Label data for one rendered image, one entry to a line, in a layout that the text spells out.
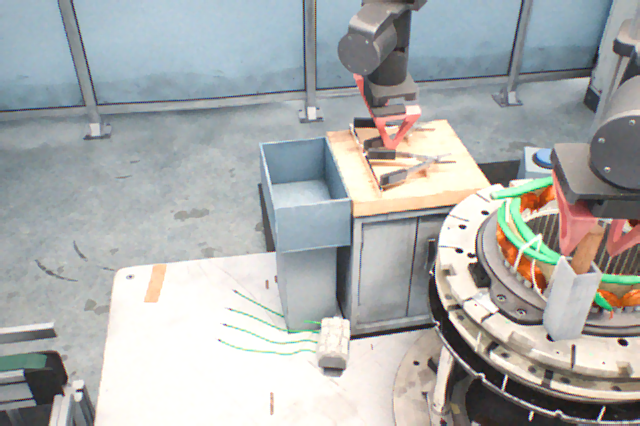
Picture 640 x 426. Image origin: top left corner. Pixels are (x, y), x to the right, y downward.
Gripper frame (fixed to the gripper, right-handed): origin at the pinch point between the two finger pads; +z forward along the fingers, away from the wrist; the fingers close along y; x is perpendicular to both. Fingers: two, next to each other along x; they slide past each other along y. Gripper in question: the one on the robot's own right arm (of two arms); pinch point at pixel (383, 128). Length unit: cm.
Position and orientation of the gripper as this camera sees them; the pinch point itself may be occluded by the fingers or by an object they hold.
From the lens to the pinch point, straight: 100.7
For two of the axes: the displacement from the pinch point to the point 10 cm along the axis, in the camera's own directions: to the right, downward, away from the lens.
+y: 2.0, 6.5, -7.3
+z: 0.2, 7.4, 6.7
